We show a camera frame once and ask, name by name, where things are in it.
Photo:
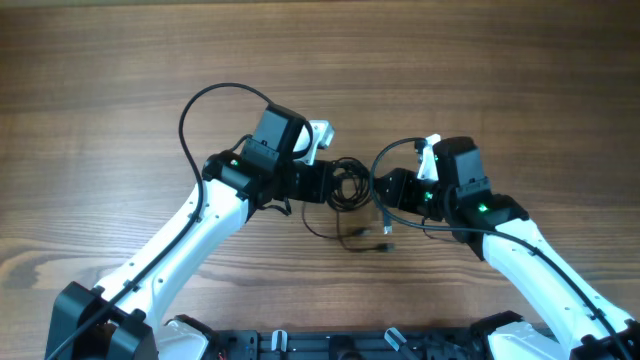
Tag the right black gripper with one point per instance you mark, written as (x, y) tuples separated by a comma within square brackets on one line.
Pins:
[(400, 196)]

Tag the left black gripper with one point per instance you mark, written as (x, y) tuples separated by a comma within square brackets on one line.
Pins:
[(323, 171)]

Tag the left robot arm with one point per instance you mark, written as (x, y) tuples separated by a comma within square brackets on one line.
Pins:
[(123, 315)]

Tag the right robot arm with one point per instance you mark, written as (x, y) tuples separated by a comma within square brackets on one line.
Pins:
[(451, 193)]

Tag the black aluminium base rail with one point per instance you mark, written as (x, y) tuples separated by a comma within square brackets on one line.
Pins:
[(431, 344)]

